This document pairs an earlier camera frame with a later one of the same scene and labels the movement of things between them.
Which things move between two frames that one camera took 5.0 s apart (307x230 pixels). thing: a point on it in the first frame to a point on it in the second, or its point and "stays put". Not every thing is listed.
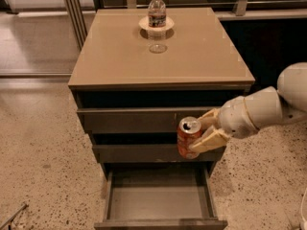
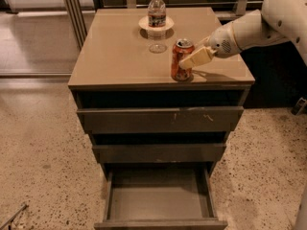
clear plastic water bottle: x=156 y=11 stays put
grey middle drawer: x=155 y=153 stays put
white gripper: x=235 y=119 to x=222 y=43
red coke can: x=187 y=130 to x=182 y=49
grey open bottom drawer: x=159 y=195 stays put
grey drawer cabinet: x=141 y=71 stays put
